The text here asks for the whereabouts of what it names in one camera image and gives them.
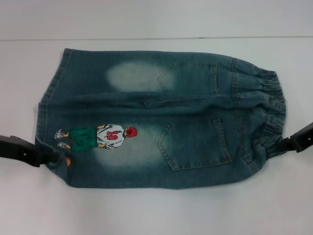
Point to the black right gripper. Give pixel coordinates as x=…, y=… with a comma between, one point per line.
x=304, y=138

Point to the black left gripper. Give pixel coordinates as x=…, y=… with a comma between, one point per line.
x=14, y=147

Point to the blue denim shorts with print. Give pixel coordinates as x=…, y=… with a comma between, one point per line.
x=151, y=110

